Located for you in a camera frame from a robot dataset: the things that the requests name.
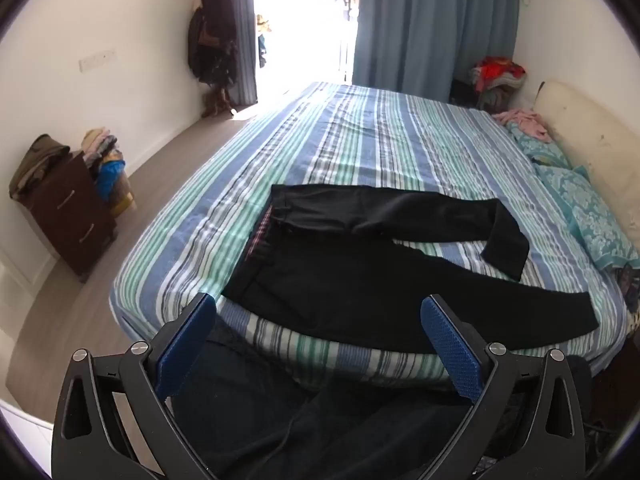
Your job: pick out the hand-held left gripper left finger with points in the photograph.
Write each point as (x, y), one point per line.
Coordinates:
(184, 352)

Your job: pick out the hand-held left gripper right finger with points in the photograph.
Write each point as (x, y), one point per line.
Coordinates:
(451, 352)

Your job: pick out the black pants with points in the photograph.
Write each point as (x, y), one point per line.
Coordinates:
(350, 285)

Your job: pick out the dark brown drawer cabinet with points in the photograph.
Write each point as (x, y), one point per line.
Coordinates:
(70, 215)

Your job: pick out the colourful clothes heap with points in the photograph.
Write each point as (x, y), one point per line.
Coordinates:
(110, 175)

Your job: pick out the large teal patterned pillow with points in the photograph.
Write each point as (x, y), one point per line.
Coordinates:
(590, 215)

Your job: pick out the small teal patterned pillow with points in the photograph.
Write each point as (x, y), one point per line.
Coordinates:
(540, 147)

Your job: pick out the bed with striped sheet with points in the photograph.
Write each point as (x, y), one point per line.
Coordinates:
(375, 135)

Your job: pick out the pink cloth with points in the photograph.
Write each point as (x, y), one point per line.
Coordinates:
(525, 122)

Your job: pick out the olive cloth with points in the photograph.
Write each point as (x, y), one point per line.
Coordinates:
(37, 160)

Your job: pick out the cream padded headboard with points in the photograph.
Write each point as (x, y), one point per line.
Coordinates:
(590, 125)

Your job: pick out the red clothes pile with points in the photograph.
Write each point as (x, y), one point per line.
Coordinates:
(500, 75)

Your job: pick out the narrow blue curtain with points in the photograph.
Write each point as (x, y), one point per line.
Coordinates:
(242, 35)

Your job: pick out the wide blue curtain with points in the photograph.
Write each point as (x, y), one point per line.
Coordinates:
(430, 25)

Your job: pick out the dark coats on rack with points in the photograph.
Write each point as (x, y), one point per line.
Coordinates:
(215, 25)

